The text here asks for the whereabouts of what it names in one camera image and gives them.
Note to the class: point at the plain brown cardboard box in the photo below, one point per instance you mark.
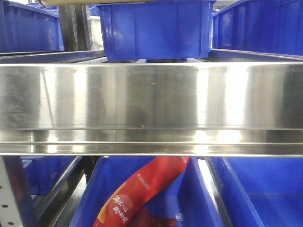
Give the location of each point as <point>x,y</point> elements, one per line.
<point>86,2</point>

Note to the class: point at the stainless steel shelf beam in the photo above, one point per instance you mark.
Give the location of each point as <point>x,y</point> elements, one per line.
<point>194,109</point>

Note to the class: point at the white perforated shelf upright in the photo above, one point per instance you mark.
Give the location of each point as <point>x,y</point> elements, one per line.
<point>16,205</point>

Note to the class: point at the red snack packet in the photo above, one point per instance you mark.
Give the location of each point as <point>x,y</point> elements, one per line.
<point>138,189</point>

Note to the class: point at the blue bin upper centre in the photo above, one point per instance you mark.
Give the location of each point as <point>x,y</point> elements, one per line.
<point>159,29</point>

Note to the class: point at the blue bin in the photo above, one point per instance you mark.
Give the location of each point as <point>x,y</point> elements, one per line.
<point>261,191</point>
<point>186,199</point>
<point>269,26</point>
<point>159,29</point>
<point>44,171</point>
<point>24,28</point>

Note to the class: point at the blue bin lower centre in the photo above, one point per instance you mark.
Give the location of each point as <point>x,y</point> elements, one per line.
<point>186,199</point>

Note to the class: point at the blue bin lower left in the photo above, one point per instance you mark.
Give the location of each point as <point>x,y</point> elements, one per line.
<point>44,171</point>

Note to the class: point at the blue bin lower right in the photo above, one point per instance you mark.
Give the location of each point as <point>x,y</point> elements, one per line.
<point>261,191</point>

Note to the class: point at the blue bin upper left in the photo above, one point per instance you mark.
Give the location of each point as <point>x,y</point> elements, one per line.
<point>24,28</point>

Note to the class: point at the blue bin upper right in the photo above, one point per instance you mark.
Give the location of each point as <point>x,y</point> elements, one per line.
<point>269,26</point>

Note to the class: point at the dark shelf post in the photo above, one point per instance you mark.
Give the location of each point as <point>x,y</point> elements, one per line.
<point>76,27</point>

